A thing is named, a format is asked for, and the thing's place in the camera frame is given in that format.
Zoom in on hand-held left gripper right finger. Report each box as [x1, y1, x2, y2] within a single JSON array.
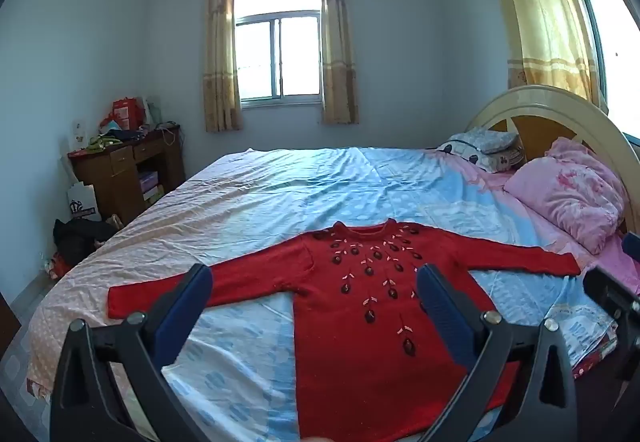
[[416, 263, 578, 442]]

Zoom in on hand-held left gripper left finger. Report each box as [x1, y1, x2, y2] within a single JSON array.
[[50, 263, 215, 442]]

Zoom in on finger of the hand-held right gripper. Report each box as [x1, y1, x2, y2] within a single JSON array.
[[584, 266, 640, 310], [622, 232, 640, 269]]

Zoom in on red embroidered sweater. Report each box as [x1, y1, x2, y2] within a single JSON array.
[[107, 218, 582, 442]]

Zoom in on pink pillow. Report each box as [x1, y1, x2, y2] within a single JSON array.
[[504, 137, 628, 255]]

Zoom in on black bag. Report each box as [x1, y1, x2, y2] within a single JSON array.
[[52, 217, 118, 268]]

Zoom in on red cloth bundle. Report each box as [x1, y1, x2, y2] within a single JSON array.
[[45, 255, 76, 279]]

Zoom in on white paper bag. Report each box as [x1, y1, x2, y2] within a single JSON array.
[[67, 182, 102, 223]]

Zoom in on brown wooden desk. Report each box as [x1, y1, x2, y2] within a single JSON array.
[[67, 123, 187, 223]]

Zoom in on white pillow with dark print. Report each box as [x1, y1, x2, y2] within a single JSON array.
[[435, 142, 525, 173]]

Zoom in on bed with blue sheet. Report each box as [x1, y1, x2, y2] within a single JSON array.
[[25, 146, 640, 442]]

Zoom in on cream wooden headboard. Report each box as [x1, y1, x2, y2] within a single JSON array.
[[465, 85, 640, 243]]

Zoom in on grey patterned pillow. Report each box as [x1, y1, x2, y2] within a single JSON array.
[[447, 128, 519, 154]]

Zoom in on green cloth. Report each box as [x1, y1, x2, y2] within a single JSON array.
[[87, 135, 123, 153]]

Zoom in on red gift bag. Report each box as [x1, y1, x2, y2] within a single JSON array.
[[99, 96, 146, 132]]

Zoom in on large side window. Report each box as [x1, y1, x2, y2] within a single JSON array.
[[540, 0, 640, 143]]

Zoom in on yellow curtain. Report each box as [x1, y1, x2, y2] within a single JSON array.
[[472, 0, 601, 110]]

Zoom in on beige patterned curtain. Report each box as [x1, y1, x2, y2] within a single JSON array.
[[320, 0, 360, 125], [202, 0, 244, 133]]

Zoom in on window with green frame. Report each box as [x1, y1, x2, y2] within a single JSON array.
[[234, 0, 323, 104]]

